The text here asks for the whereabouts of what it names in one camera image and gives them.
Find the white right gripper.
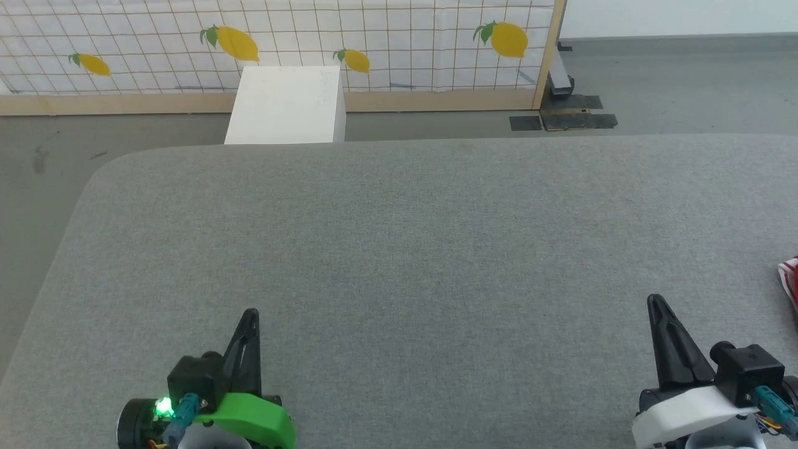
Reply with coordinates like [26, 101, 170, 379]
[631, 294, 798, 449]

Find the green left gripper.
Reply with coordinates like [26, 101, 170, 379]
[117, 308, 297, 449]

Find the red and white shirt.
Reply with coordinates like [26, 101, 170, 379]
[777, 256, 798, 314]

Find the grey fabric sofa seat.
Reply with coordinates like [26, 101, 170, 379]
[0, 133, 798, 449]

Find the large black floor plate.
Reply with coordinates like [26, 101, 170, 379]
[540, 110, 618, 132]

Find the white box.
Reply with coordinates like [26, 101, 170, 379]
[224, 65, 347, 145]

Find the grey metal foot bar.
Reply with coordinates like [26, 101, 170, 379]
[547, 41, 576, 97]

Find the lemon print partition screen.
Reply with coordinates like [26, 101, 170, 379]
[0, 0, 568, 117]

